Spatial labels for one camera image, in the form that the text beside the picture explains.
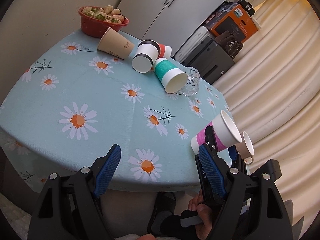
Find red and white paper cup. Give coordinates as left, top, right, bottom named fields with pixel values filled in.
left=158, top=44, right=172, bottom=59

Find white paper cup black bands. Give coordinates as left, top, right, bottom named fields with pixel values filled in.
left=132, top=40, right=161, bottom=73

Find person's right hand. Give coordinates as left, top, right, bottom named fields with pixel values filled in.
left=134, top=189, right=213, bottom=240

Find beige kraft paper cup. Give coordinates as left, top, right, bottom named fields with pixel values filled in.
left=97, top=27, right=135, bottom=60

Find orange and black product box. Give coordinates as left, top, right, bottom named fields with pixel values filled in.
left=203, top=2, right=258, bottom=43

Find red bowl of snacks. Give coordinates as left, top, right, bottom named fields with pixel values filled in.
left=78, top=7, right=129, bottom=38

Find white paper cup pink band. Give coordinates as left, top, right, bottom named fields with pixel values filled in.
left=190, top=110, right=242, bottom=154

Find clear cut glass tumbler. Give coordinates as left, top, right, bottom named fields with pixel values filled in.
left=176, top=67, right=200, bottom=97

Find silver refrigerator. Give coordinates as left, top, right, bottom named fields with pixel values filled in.
left=119, top=0, right=224, bottom=54

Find beige ceramic mug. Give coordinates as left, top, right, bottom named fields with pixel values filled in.
left=236, top=131, right=254, bottom=165

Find white suitcase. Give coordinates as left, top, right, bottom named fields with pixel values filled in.
left=173, top=26, right=215, bottom=63

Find light blue daisy tablecloth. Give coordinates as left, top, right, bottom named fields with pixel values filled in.
left=1, top=31, right=229, bottom=192

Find dark brown bag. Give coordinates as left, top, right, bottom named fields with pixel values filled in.
left=214, top=31, right=243, bottom=59

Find cream curtain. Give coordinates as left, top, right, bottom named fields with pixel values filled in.
left=214, top=0, right=319, bottom=229

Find white paper cup teal band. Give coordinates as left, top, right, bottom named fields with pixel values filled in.
left=154, top=57, right=188, bottom=94

